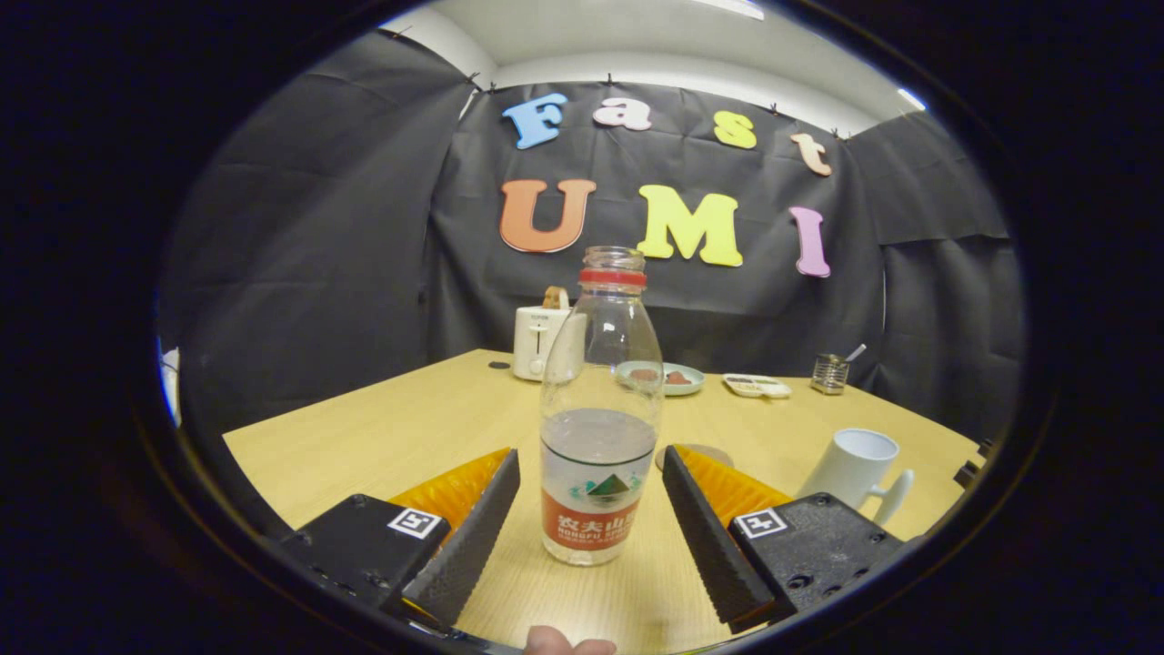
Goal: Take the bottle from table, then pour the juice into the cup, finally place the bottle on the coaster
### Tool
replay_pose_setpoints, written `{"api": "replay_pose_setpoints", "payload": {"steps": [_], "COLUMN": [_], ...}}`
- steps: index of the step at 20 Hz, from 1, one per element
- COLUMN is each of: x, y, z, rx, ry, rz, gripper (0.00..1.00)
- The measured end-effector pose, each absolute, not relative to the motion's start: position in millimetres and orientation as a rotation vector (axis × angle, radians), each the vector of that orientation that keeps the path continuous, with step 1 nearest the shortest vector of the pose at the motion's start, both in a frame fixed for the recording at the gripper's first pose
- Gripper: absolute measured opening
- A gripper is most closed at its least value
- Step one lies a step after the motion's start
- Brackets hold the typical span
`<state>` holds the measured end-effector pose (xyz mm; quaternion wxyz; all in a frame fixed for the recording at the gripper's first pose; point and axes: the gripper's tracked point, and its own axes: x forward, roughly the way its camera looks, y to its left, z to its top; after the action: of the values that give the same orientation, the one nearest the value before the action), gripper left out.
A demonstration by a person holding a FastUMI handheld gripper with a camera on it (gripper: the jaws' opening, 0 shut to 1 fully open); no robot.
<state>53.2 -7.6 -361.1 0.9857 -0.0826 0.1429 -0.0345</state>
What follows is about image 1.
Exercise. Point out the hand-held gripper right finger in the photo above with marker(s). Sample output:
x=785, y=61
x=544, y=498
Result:
x=718, y=555

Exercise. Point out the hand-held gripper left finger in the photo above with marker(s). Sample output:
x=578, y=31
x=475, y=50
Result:
x=473, y=541

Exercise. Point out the brown round coaster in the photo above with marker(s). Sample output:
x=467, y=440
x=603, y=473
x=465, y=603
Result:
x=714, y=453

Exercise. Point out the clear plastic bottle red label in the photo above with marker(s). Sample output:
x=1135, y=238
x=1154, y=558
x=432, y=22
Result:
x=596, y=455

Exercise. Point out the white cup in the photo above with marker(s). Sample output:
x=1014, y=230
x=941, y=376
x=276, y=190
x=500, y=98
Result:
x=855, y=464

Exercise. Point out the wooden table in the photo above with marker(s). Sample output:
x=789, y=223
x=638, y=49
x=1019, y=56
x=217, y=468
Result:
x=409, y=428

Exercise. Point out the white divided dish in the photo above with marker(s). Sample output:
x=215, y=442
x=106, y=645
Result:
x=759, y=387

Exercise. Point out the pale green plate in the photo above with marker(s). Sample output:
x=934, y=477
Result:
x=688, y=384

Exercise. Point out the brown meat slices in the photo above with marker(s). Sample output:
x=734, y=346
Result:
x=677, y=377

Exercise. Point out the white toaster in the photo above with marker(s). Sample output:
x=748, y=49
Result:
x=532, y=341

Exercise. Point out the brown bread slice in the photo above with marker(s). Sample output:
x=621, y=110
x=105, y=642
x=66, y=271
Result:
x=556, y=298

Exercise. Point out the black table clamp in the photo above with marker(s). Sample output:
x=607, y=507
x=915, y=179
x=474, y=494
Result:
x=971, y=468

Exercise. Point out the black backdrop cloth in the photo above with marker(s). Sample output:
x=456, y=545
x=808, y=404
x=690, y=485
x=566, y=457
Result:
x=318, y=273

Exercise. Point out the blue and white board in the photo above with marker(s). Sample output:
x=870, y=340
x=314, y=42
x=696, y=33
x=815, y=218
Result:
x=169, y=387

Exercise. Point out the small ceiling light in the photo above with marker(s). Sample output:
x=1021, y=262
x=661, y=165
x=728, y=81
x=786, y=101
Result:
x=912, y=99

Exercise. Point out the long ceiling light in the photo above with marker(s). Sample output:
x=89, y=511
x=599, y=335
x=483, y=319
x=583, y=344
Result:
x=737, y=7

